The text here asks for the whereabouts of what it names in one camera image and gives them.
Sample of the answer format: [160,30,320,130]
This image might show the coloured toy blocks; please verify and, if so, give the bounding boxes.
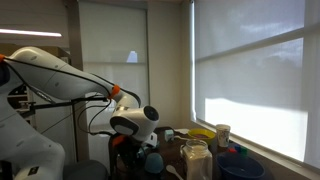
[228,145,248,155]

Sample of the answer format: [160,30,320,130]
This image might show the patterned paper cup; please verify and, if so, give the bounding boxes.
[216,124,231,147]

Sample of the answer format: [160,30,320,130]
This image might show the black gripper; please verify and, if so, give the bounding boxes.
[114,135,146,177]

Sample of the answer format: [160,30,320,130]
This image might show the blue grey chair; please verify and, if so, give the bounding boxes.
[63,160,108,180]

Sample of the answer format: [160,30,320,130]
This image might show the white spoon near yellow bowl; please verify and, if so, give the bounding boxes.
[173,135,191,141]

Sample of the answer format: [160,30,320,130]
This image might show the Texmati rice jar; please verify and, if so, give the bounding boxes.
[180,139,212,180]

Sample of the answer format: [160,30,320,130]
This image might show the dark blue bowl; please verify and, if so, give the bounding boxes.
[216,152,265,180]

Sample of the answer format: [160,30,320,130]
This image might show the small light blue cube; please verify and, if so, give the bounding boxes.
[164,129,174,141]

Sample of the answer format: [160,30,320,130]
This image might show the white plastic spoon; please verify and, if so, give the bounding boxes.
[166,165,184,180]

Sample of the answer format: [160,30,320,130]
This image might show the yellow bowl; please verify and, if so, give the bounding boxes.
[188,129,216,145]

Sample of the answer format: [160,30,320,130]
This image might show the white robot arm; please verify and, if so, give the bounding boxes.
[0,47,159,180]

